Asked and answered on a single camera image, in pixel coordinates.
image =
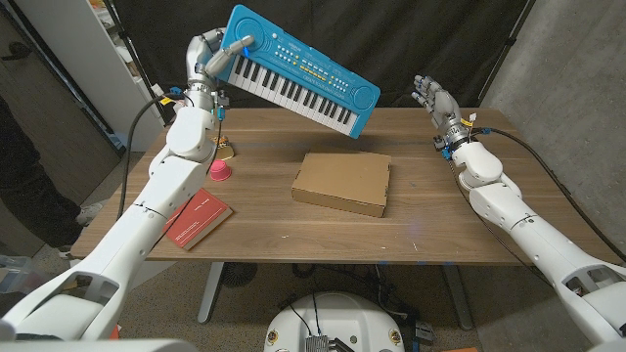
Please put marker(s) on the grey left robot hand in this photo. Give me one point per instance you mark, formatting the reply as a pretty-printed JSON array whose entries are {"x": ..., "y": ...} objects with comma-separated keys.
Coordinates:
[{"x": 200, "y": 58}]

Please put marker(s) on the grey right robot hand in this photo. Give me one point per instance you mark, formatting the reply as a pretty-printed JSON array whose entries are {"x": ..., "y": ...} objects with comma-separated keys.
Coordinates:
[{"x": 445, "y": 107}]

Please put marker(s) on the blue toy piano keyboard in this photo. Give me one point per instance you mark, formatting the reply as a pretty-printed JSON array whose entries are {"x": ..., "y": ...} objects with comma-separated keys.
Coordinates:
[{"x": 303, "y": 73}]

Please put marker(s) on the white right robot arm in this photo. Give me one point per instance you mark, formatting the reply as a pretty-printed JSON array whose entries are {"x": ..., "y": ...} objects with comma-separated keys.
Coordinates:
[{"x": 528, "y": 230}]

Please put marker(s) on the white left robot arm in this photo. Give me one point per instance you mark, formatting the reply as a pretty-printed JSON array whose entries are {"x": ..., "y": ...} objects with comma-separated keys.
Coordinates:
[{"x": 147, "y": 210}]

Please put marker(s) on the brown flat cardboard box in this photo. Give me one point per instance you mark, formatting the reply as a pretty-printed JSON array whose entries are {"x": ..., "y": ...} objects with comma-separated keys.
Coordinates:
[{"x": 342, "y": 183}]

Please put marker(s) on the red notebook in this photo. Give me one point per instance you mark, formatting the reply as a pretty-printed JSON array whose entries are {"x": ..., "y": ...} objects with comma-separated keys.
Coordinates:
[{"x": 200, "y": 217}]

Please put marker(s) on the black backdrop stand pole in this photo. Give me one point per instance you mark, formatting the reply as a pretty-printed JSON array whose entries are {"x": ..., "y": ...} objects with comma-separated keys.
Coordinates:
[
  {"x": 506, "y": 49},
  {"x": 134, "y": 58}
]

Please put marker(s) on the black backdrop curtain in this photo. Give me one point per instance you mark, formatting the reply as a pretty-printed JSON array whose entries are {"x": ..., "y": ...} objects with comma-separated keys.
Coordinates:
[{"x": 415, "y": 39}]

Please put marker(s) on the gold snack packet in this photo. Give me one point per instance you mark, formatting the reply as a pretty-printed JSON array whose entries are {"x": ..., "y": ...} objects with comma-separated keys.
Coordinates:
[{"x": 225, "y": 149}]

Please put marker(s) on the white shelf cabinet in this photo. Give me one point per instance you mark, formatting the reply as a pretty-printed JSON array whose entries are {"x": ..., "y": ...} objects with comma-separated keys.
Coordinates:
[{"x": 98, "y": 73}]

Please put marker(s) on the pink plastic cup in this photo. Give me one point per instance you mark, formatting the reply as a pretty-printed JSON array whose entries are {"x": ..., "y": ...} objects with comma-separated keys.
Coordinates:
[{"x": 220, "y": 171}]

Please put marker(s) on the white sneaker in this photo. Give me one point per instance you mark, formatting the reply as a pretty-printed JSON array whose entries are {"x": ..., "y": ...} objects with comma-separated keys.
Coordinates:
[{"x": 89, "y": 213}]

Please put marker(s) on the grey table leg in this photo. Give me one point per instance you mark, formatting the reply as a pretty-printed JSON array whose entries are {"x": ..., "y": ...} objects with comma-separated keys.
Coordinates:
[
  {"x": 210, "y": 293},
  {"x": 459, "y": 298}
]

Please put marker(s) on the black round floor fan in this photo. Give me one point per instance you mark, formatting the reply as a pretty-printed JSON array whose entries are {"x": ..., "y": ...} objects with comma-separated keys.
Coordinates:
[{"x": 239, "y": 274}]

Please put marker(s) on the person in dark trousers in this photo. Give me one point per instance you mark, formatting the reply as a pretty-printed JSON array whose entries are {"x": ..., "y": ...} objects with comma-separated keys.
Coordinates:
[{"x": 24, "y": 195}]

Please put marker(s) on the white robot torso base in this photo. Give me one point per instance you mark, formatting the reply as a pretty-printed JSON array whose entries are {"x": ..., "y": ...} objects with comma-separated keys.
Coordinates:
[{"x": 332, "y": 322}]

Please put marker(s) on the clear plastic storage bin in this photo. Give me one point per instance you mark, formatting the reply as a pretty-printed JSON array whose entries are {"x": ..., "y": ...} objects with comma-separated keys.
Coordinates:
[{"x": 19, "y": 276}]

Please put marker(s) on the orange floor item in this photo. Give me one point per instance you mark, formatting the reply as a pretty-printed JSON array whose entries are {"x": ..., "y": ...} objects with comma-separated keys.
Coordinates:
[{"x": 114, "y": 333}]

